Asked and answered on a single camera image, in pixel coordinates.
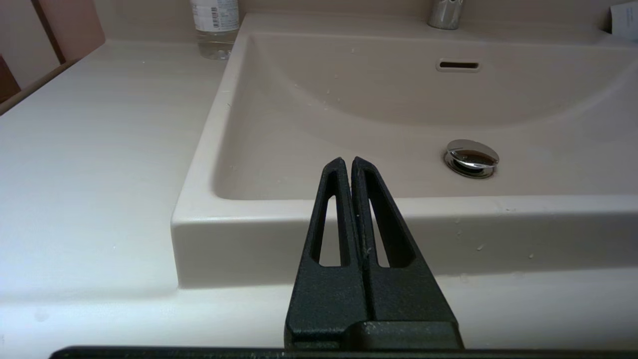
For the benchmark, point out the clear bottle without cap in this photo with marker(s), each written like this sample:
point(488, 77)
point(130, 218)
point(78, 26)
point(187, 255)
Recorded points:
point(215, 25)

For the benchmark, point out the paper packet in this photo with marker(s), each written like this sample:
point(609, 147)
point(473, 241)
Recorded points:
point(625, 20)

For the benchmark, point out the chrome drain stopper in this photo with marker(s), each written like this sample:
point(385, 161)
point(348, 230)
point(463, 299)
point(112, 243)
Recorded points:
point(471, 158)

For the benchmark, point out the chrome faucet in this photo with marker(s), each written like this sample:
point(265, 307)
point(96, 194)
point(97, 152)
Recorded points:
point(445, 14)

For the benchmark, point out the beige sink basin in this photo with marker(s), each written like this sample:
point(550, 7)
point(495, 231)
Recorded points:
point(349, 99)

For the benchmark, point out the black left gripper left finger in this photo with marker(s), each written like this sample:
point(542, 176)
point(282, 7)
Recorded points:
point(326, 299)

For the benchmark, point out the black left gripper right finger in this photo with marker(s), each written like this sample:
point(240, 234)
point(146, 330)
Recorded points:
point(408, 299)

